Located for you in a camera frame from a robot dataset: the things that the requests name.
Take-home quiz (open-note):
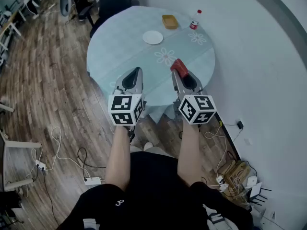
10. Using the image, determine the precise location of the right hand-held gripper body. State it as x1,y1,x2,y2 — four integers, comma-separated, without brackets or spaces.
172,87,218,127

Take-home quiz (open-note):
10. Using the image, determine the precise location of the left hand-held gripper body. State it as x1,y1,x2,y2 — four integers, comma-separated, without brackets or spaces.
107,86,147,141

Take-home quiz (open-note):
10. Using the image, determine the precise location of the red object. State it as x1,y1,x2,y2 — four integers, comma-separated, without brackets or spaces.
170,58,189,79

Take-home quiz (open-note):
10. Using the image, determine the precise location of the white round plate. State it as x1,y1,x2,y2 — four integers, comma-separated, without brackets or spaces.
142,30,164,45

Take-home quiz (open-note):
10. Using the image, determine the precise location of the person's left forearm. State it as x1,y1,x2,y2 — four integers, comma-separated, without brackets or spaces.
105,125,135,192

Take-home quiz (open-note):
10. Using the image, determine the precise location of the person's right forearm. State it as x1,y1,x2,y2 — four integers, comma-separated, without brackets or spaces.
177,121,204,187

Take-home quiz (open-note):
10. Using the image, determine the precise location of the light blue flowered tablecloth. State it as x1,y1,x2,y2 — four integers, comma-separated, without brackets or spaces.
86,5,216,125

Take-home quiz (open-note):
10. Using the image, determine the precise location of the clear bottle with red label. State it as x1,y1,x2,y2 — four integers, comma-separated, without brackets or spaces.
189,9,202,31

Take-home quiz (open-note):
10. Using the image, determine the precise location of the yellow rectangular tray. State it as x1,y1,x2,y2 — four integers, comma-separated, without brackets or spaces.
161,14,179,30

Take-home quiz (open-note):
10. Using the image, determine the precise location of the cardboard box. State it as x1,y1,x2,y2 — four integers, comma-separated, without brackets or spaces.
219,160,252,202

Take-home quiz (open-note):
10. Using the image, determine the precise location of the black office chair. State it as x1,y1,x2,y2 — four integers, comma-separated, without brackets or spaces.
89,0,141,39

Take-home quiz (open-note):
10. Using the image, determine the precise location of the white power strip with plugs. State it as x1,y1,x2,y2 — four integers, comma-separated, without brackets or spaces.
215,175,230,193

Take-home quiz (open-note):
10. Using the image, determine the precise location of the long white power strip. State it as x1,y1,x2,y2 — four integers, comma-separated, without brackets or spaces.
83,176,102,186

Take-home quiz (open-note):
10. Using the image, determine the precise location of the person's black clothing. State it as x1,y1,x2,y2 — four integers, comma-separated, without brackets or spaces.
56,151,254,230

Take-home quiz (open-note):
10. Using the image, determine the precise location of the white router with black antennas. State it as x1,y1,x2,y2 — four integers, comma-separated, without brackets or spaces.
246,182,272,210

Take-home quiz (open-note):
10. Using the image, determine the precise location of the white desk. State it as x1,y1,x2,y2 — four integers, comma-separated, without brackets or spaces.
0,7,27,54

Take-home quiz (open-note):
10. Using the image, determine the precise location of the white cable along wall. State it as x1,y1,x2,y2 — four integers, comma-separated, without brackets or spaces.
204,124,228,180

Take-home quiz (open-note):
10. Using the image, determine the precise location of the black looped floor cable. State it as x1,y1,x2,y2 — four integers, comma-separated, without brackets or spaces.
77,147,106,179

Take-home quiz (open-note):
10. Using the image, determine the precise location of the long white floor cable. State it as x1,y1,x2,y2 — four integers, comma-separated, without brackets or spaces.
51,126,85,170

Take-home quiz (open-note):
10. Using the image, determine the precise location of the white chair frame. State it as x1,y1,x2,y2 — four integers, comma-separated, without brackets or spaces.
0,130,42,192

